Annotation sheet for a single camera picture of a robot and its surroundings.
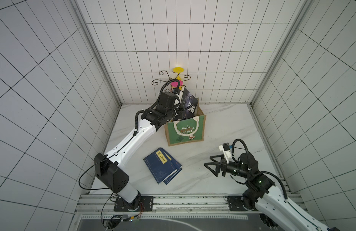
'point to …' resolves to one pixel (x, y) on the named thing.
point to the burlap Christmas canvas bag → (187, 130)
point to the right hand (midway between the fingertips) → (207, 158)
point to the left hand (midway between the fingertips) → (181, 111)
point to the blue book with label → (159, 165)
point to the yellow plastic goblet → (178, 70)
